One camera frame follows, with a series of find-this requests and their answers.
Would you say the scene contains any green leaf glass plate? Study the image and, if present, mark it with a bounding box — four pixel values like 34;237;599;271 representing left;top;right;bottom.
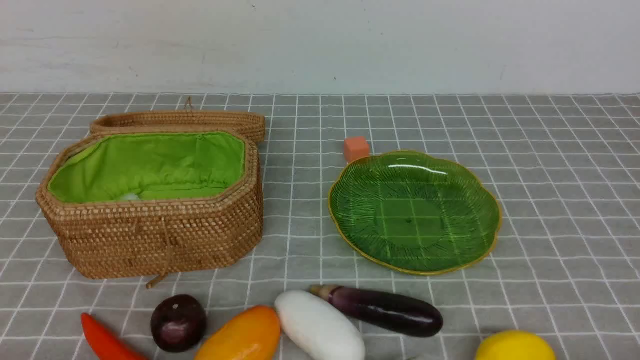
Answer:
327;150;503;276

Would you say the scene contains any small orange cube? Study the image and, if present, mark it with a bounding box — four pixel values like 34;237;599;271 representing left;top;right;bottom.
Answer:
343;136;371;164

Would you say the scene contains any red chili pepper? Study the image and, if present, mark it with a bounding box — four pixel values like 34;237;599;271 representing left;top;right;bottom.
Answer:
80;312;146;360

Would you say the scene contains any yellow lemon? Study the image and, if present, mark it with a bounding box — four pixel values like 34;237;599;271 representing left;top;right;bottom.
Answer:
474;330;556;360

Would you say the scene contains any woven rattan basket green lining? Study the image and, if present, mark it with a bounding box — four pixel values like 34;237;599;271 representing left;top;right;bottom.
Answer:
35;130;265;290

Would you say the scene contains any dark purple passion fruit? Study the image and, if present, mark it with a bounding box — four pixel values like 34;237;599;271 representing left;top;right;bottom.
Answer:
150;294;207;353

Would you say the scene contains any orange mango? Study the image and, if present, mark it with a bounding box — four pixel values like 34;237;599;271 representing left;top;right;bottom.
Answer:
194;305;281;360

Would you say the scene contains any grey checked tablecloth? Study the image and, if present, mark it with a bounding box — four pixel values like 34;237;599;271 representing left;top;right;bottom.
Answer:
0;93;640;360

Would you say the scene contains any purple eggplant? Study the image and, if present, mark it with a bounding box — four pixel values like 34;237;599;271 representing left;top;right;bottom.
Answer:
310;285;444;338

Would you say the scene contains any white radish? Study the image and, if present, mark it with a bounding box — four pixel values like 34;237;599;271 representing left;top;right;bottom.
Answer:
274;290;366;360

